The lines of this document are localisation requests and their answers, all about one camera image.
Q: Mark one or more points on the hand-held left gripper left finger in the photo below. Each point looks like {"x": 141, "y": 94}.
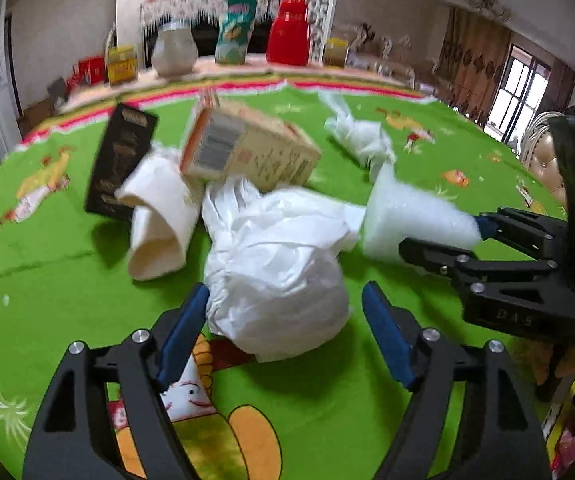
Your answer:
{"x": 185, "y": 330}

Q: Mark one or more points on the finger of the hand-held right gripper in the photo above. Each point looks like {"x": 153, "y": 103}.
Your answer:
{"x": 432, "y": 255}
{"x": 487, "y": 226}

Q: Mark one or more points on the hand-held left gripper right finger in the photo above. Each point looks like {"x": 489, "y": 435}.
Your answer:
{"x": 387, "y": 335}

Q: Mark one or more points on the large white foam block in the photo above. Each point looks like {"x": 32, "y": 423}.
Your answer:
{"x": 407, "y": 215}

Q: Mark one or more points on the white plastic bag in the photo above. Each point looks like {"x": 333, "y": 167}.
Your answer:
{"x": 277, "y": 280}

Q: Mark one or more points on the white paper cup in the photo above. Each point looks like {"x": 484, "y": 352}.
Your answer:
{"x": 160, "y": 220}

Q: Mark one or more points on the black carton box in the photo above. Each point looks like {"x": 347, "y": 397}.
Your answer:
{"x": 120, "y": 160}

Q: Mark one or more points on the tan cardboard box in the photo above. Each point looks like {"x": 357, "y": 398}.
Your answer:
{"x": 252, "y": 150}

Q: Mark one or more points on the ornate tufted chair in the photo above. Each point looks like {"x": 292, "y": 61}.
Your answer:
{"x": 547, "y": 160}

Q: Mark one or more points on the green printed tablecloth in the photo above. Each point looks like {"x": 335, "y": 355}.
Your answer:
{"x": 67, "y": 285}

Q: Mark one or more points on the window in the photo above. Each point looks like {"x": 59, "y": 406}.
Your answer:
{"x": 517, "y": 95}

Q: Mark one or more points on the brown patterned curtain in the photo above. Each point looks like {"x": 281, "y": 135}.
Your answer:
{"x": 472, "y": 70}

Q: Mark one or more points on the ornate white sofa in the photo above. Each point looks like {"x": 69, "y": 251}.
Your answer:
{"x": 402, "y": 63}

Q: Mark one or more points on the ornate white armchair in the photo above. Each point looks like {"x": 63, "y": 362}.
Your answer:
{"x": 367, "y": 46}

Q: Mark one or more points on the glass jar with yellow lid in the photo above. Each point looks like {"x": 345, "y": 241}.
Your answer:
{"x": 336, "y": 52}

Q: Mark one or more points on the chandelier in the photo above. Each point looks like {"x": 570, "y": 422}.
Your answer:
{"x": 485, "y": 1}

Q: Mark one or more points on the red thermos jug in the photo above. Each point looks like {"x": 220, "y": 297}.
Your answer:
{"x": 290, "y": 32}

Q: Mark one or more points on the yellow label jar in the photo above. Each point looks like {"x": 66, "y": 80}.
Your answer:
{"x": 121, "y": 66}

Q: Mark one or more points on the red gift boxes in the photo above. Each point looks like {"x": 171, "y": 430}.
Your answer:
{"x": 90, "y": 70}

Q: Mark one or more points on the white ceramic jar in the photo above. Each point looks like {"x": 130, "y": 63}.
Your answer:
{"x": 173, "y": 52}

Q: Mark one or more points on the green snack bag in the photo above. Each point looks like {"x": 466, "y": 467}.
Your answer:
{"x": 236, "y": 30}

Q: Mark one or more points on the white lace cloth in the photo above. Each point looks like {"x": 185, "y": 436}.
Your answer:
{"x": 182, "y": 7}

